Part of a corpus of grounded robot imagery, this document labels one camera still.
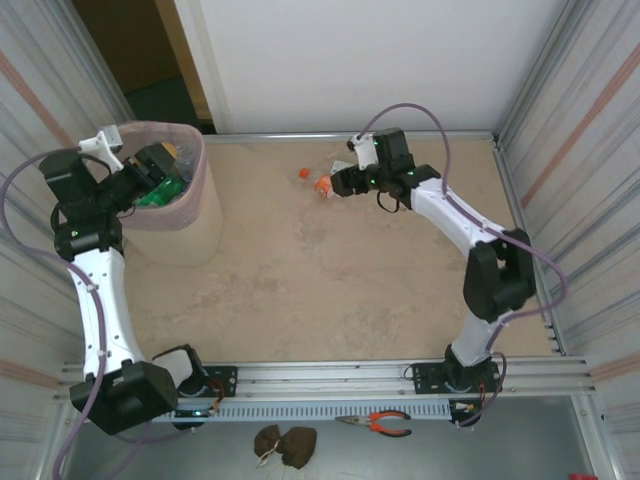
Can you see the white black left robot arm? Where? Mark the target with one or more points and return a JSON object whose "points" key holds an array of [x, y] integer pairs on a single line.
{"points": [[107, 300]]}

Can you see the white green carton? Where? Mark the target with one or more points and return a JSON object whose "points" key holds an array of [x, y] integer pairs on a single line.
{"points": [[341, 165]]}

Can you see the aluminium frame post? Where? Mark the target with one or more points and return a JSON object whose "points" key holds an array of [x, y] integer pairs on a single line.
{"points": [[97, 60], [542, 60]]}

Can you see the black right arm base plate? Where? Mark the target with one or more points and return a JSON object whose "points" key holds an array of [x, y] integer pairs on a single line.
{"points": [[425, 382]]}

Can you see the beige slotted plastic bin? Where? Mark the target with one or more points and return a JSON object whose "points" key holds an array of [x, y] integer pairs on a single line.
{"points": [[200, 235]]}

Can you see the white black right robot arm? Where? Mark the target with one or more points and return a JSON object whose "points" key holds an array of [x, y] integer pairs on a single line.
{"points": [[450, 210]]}

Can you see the green soda bottle yellow cap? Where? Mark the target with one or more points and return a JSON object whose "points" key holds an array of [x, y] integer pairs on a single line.
{"points": [[162, 192]]}

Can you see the black controller board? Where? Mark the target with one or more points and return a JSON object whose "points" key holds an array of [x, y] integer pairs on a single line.
{"points": [[195, 413]]}

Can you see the clear bottle orange label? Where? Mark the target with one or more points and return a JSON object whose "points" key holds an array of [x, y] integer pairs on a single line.
{"points": [[322, 186]]}

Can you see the brown cloth pouch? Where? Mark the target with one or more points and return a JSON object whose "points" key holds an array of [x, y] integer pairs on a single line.
{"points": [[267, 440], [300, 445]]}

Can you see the translucent purple bin liner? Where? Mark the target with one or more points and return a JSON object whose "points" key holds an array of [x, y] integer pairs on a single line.
{"points": [[200, 165]]}

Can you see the wooden door frame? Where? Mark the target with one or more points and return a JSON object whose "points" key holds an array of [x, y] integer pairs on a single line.
{"points": [[181, 50]]}

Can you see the aluminium table front rail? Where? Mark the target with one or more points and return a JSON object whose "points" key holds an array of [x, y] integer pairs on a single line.
{"points": [[325, 372]]}

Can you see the small red object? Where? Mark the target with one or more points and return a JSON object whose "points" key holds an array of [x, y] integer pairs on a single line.
{"points": [[581, 476]]}

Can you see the aluminium table back rail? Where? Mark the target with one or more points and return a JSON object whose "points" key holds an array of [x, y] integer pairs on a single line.
{"points": [[300, 136]]}

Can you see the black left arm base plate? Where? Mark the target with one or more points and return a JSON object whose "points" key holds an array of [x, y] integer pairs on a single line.
{"points": [[225, 380]]}

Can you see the aluminium table side rail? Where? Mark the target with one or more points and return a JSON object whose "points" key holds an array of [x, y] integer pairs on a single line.
{"points": [[502, 165]]}

